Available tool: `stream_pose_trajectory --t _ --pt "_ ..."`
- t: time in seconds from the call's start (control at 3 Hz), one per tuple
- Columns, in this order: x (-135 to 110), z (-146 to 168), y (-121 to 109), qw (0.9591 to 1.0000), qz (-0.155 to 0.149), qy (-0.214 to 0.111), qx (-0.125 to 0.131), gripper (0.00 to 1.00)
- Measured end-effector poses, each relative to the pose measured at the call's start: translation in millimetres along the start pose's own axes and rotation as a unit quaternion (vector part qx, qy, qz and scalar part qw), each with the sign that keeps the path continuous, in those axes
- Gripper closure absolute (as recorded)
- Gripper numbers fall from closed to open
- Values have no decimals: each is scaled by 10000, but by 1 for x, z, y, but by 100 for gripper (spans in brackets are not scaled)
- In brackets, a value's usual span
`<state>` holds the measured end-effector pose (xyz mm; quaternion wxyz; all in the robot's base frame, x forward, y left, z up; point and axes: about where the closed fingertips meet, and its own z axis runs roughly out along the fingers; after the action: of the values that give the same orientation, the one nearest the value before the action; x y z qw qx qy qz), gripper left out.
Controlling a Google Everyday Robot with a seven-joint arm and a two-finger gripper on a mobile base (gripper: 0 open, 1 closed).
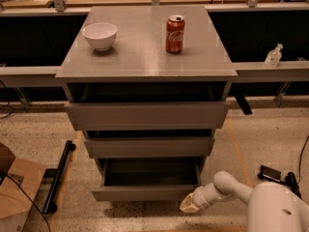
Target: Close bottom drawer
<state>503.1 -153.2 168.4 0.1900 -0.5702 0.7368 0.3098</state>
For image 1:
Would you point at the grey metal rail frame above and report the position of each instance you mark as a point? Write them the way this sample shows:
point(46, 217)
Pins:
point(247, 35)

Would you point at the grey top drawer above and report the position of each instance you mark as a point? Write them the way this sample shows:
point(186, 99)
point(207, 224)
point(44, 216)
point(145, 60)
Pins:
point(139, 116)

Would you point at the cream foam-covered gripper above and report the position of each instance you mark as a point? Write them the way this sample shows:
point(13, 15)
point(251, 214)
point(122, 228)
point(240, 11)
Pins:
point(200, 199)

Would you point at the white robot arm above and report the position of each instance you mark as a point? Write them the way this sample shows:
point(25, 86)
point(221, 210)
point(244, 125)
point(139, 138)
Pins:
point(270, 207)

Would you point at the grey middle drawer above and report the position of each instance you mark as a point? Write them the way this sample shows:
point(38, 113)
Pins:
point(149, 147)

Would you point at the grey bottom drawer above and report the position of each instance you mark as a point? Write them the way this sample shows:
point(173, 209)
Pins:
point(147, 179)

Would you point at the red cola can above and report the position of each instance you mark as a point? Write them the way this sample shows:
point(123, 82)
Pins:
point(174, 33)

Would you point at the grey drawer cabinet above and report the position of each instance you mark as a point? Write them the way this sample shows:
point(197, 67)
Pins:
point(137, 68)

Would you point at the black bar stand right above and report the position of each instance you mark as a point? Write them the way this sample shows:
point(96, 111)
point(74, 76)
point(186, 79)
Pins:
point(291, 181)

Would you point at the black bar stand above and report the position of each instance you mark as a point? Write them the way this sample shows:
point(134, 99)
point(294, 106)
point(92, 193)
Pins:
point(55, 175)
point(291, 181)

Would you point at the white ceramic bowl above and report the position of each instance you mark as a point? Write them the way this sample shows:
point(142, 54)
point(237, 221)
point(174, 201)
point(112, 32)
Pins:
point(100, 36)

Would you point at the small black device on floor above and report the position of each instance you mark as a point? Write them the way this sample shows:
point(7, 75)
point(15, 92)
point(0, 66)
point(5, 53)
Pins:
point(270, 174)

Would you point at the grey drawer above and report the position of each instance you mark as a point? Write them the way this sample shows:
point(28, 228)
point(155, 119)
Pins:
point(147, 179)
point(149, 147)
point(139, 116)

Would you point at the black bar stand left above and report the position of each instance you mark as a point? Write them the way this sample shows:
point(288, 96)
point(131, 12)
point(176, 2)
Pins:
point(55, 175)

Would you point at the cardboard box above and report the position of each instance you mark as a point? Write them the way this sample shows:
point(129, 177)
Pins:
point(18, 190)

